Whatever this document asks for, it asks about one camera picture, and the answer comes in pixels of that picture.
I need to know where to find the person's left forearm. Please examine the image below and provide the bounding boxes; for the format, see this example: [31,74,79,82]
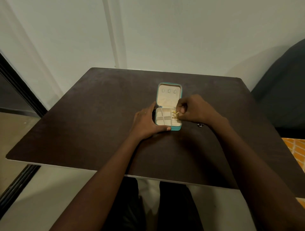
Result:
[49,135,143,231]

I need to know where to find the black floor door track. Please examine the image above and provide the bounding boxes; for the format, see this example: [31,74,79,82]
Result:
[0,164,41,219]

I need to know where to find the dark grey upholstered chair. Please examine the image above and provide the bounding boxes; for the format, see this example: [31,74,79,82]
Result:
[251,38,305,140]

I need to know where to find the black trousers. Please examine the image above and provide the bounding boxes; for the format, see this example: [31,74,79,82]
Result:
[102,177,204,231]

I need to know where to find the person's right forearm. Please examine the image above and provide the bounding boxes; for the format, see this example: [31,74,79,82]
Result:
[209,116,305,231]

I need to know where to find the person's left hand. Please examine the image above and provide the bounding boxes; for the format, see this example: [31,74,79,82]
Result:
[130,101,172,142]

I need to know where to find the person's right hand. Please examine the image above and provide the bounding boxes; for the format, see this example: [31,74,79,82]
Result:
[176,94,226,127]

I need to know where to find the black door frame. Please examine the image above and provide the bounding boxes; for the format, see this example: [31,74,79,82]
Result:
[0,52,48,118]

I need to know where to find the orange patterned bed cloth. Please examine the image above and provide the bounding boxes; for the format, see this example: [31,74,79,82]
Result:
[281,137,305,209]

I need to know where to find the teal jewelry box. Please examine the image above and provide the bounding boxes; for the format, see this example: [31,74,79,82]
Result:
[155,82,183,131]

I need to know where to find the white wall conduit strip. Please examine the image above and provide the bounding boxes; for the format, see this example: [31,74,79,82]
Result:
[102,0,127,69]

